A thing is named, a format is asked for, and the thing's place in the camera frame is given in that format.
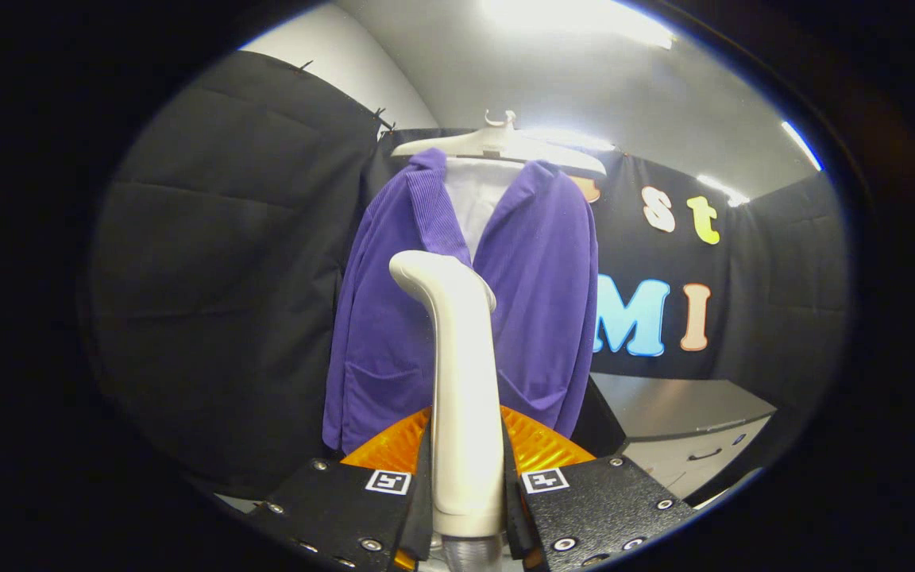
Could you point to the purple jacket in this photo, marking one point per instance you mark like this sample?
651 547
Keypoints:
541 302

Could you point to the white garment board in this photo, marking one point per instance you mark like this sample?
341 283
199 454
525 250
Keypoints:
477 199

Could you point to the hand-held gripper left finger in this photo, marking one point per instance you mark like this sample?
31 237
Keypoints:
338 508

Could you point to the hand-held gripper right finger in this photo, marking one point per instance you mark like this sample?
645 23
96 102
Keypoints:
592 508

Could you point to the large ceiling light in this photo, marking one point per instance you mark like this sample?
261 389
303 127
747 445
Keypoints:
577 20

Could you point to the grey cabinet with dark top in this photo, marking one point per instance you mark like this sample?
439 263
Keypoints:
680 405

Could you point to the white garment steamer head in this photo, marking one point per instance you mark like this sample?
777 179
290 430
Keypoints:
465 397

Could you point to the cream clothes hanger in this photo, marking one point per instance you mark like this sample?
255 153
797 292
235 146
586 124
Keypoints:
497 147

